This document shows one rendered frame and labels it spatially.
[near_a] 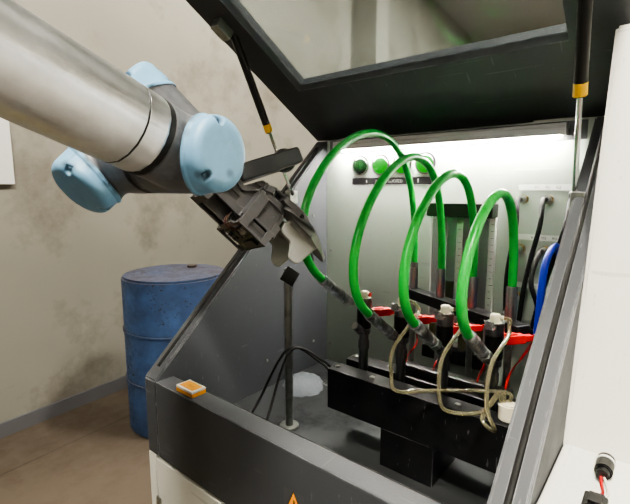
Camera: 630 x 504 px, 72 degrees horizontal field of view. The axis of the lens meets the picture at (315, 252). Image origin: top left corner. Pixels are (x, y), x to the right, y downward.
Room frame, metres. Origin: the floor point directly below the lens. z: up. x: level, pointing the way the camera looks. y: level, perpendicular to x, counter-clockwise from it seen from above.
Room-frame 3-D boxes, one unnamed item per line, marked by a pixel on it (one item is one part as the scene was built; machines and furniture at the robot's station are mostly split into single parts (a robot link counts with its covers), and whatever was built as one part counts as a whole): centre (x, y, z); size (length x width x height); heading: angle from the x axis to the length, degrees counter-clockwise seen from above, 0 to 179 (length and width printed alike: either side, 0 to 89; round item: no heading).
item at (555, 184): (0.86, -0.45, 1.20); 0.13 x 0.03 x 0.31; 50
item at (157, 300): (2.42, 0.79, 0.44); 0.58 x 0.58 x 0.87
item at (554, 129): (1.01, -0.26, 1.43); 0.54 x 0.03 x 0.02; 50
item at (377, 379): (0.73, -0.19, 0.91); 0.34 x 0.10 x 0.15; 50
